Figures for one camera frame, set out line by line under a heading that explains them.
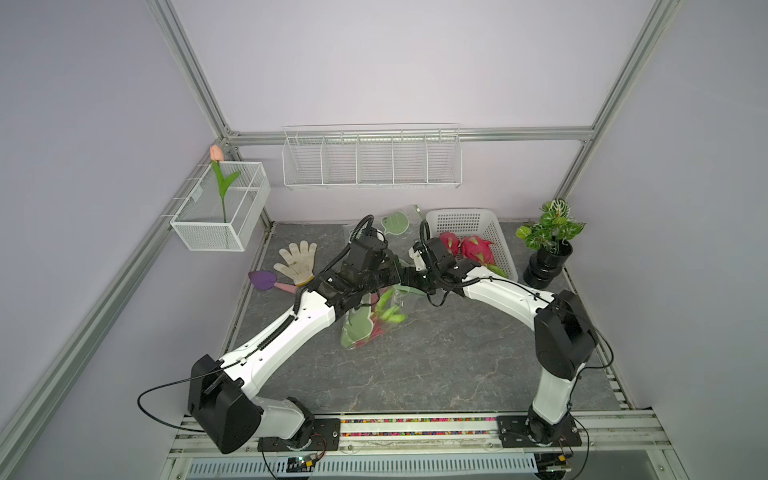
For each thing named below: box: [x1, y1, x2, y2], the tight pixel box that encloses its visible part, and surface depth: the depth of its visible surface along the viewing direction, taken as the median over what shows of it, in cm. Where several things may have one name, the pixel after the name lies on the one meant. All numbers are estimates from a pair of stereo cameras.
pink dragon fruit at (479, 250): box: [460, 235, 508, 279], surface depth 103 cm
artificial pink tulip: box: [210, 144, 241, 223], surface depth 86 cm
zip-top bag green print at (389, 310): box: [340, 285, 426, 349], surface depth 82 cm
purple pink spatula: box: [248, 270, 299, 294], surface depth 108 cm
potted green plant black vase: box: [516, 198, 586, 289], surface depth 86 cm
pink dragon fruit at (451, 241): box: [439, 231, 461, 257], surface depth 105 cm
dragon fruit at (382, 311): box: [354, 288, 407, 348], surface depth 82 cm
